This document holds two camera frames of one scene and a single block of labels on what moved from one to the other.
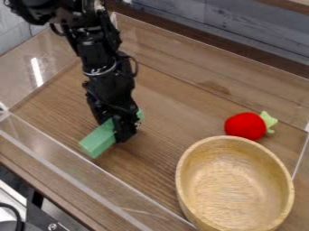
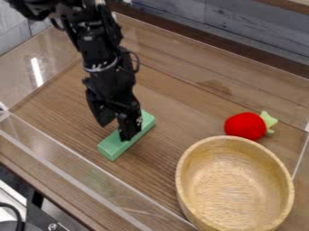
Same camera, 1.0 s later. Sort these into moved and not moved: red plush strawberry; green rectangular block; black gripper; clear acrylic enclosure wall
Moved: green rectangular block
Not moved: red plush strawberry; black gripper; clear acrylic enclosure wall
